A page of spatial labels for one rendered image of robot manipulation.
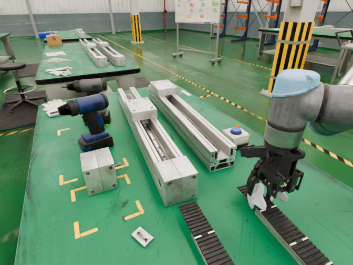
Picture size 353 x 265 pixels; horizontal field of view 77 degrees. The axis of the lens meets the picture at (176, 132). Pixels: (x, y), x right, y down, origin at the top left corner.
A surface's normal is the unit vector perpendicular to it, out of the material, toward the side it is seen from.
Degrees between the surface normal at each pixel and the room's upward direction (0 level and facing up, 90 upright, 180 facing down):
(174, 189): 90
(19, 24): 90
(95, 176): 90
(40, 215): 0
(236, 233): 0
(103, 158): 0
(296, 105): 87
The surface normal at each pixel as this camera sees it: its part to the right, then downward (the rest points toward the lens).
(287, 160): -0.93, 0.18
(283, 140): -0.38, 0.45
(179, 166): -0.01, -0.88
